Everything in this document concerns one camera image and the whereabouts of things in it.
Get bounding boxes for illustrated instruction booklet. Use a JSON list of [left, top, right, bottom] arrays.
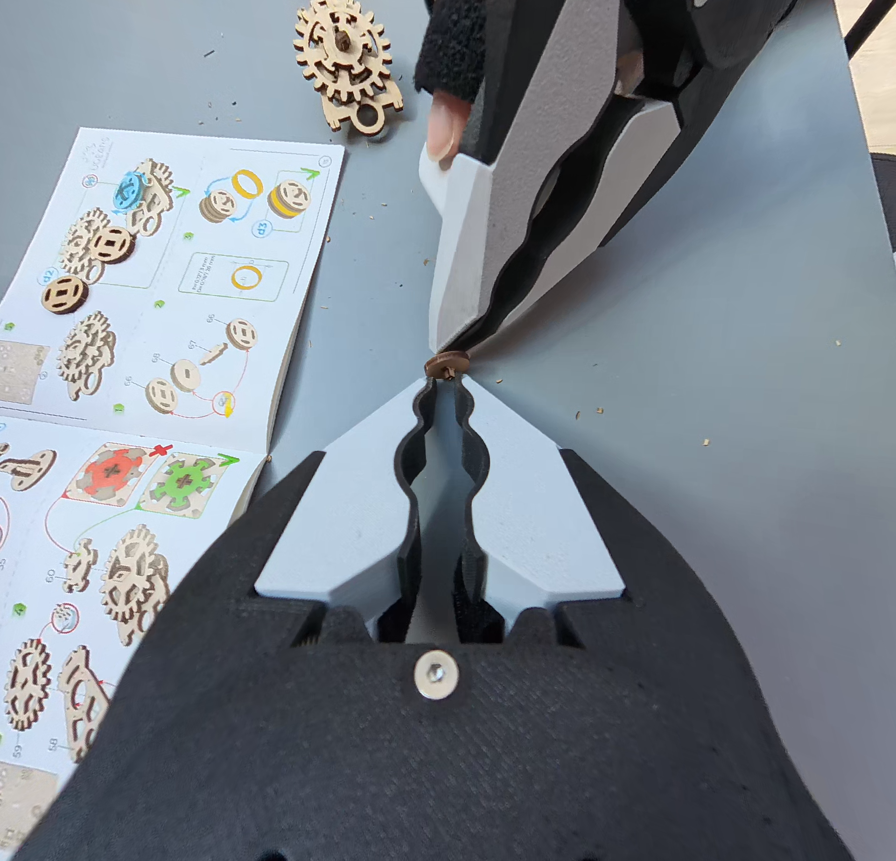
[[0, 127, 346, 837]]

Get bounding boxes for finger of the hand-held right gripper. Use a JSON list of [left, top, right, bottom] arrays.
[[419, 0, 634, 355], [462, 96, 679, 354]]

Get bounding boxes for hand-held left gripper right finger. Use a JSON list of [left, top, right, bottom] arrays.
[[451, 374, 626, 643]]

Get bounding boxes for wooden gear assembly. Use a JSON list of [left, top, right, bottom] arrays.
[[293, 0, 406, 141]]

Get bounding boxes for black metal bar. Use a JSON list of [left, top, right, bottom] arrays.
[[843, 0, 896, 56]]

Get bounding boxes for dark chair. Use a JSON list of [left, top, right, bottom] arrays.
[[868, 150, 896, 253]]

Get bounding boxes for person's right hand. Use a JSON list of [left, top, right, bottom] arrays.
[[427, 0, 494, 163]]

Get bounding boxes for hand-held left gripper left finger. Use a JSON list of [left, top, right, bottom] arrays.
[[254, 376, 443, 643]]

